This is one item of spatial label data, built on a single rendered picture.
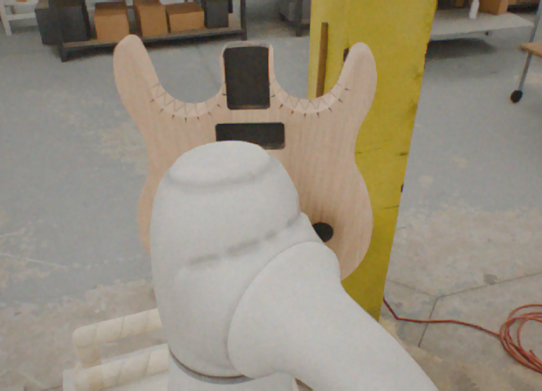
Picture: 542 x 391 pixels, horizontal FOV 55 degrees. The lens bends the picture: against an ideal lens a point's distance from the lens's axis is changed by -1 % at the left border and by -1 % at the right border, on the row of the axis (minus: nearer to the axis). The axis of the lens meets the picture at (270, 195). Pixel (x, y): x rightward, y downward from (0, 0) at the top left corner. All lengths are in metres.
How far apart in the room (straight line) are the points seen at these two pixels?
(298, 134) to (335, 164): 0.07
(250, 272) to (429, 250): 2.59
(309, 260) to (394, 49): 1.29
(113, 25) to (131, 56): 4.67
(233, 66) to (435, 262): 2.26
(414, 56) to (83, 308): 1.83
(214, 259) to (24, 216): 3.00
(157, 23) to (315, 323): 5.16
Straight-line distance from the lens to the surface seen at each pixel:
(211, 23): 5.53
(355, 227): 0.78
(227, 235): 0.32
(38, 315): 2.67
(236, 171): 0.33
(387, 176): 1.81
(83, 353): 0.89
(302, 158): 0.71
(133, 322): 0.86
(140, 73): 0.69
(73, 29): 5.44
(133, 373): 0.81
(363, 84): 0.68
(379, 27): 1.54
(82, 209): 3.23
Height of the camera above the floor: 1.85
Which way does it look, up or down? 36 degrees down
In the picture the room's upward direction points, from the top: straight up
